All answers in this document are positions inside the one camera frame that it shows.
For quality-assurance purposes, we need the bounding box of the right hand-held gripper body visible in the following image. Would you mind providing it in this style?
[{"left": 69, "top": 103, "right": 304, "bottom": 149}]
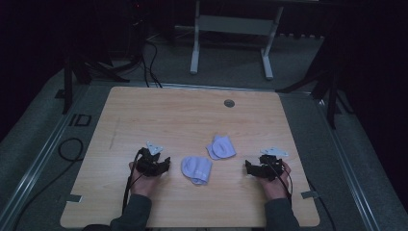
[{"left": 254, "top": 146, "right": 290, "bottom": 183}]

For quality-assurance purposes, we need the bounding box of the person's left hand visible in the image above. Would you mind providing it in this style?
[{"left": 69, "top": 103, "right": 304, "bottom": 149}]
[{"left": 128, "top": 161, "right": 162, "bottom": 198}]

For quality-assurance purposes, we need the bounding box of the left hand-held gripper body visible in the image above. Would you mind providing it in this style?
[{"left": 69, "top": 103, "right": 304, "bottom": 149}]
[{"left": 136, "top": 141, "right": 166, "bottom": 178}]

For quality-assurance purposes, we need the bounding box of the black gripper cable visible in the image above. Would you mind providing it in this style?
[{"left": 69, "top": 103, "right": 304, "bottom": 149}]
[
  {"left": 121, "top": 149, "right": 144, "bottom": 214},
  {"left": 268, "top": 162, "right": 294, "bottom": 206}
]

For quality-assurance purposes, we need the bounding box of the black tripod stand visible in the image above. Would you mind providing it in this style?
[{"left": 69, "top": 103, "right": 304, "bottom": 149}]
[
  {"left": 61, "top": 38, "right": 131, "bottom": 116},
  {"left": 274, "top": 35, "right": 355, "bottom": 131}
]

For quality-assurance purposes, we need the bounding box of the light blue sock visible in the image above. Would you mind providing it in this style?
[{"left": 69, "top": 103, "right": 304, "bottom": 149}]
[
  {"left": 205, "top": 134, "right": 238, "bottom": 161},
  {"left": 180, "top": 156, "right": 214, "bottom": 186}
]

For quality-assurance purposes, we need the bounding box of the black cable bundle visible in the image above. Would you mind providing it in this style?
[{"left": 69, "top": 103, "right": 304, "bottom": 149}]
[{"left": 140, "top": 38, "right": 164, "bottom": 89}]

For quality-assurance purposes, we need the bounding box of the white metal table frame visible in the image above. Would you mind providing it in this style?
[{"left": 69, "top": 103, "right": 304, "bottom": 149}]
[{"left": 190, "top": 0, "right": 285, "bottom": 81}]

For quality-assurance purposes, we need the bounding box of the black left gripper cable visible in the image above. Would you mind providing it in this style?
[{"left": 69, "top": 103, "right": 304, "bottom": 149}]
[{"left": 121, "top": 149, "right": 144, "bottom": 214}]

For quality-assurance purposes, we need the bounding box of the black floor cable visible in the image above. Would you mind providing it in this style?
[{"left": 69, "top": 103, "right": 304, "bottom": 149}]
[
  {"left": 305, "top": 177, "right": 338, "bottom": 231},
  {"left": 11, "top": 137, "right": 85, "bottom": 231}
]

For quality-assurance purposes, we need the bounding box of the black tape floor marking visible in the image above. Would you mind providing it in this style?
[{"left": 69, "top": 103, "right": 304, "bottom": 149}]
[{"left": 67, "top": 113, "right": 93, "bottom": 127}]

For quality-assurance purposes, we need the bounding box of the person's right hand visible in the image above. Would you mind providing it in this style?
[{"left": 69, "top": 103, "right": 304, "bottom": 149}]
[{"left": 256, "top": 161, "right": 293, "bottom": 202}]

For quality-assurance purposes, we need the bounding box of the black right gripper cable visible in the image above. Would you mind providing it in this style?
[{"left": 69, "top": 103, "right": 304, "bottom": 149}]
[{"left": 268, "top": 162, "right": 294, "bottom": 206}]

